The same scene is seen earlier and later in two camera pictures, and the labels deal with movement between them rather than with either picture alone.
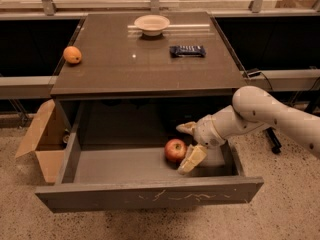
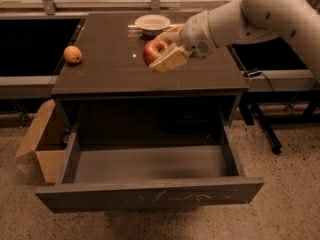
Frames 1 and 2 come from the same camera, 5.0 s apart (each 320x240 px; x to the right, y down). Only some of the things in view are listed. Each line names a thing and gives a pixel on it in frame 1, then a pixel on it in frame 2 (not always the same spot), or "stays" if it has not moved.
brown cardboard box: [47, 137] stays
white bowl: [152, 24] stays
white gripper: [207, 132] to [196, 33]
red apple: [175, 150] to [153, 49]
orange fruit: [72, 54] stays
